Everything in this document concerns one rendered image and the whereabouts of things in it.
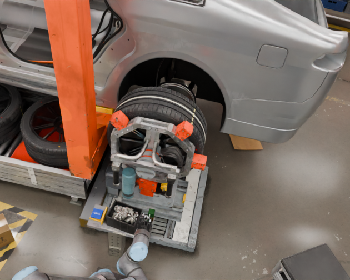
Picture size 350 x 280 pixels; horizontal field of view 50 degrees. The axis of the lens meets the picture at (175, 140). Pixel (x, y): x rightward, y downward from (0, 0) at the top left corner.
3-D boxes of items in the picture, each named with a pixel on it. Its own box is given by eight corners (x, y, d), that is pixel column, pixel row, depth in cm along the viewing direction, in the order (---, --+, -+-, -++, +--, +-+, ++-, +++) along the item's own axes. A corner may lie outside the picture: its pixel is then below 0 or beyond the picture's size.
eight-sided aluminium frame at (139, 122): (187, 181, 266) (199, 129, 226) (185, 189, 262) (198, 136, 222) (113, 165, 269) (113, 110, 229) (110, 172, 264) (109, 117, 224)
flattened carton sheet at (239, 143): (248, 111, 412) (249, 109, 409) (262, 149, 375) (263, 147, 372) (222, 112, 406) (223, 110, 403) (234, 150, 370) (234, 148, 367)
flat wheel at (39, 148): (105, 113, 347) (105, 93, 330) (104, 169, 303) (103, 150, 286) (31, 112, 337) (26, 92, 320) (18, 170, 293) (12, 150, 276)
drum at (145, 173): (162, 157, 252) (164, 143, 242) (155, 182, 238) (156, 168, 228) (142, 153, 253) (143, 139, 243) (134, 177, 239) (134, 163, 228)
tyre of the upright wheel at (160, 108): (100, 120, 275) (170, 165, 297) (89, 143, 259) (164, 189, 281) (149, 67, 232) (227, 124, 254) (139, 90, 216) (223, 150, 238)
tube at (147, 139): (150, 141, 234) (151, 130, 226) (143, 165, 221) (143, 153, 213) (123, 135, 235) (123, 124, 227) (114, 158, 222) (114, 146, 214)
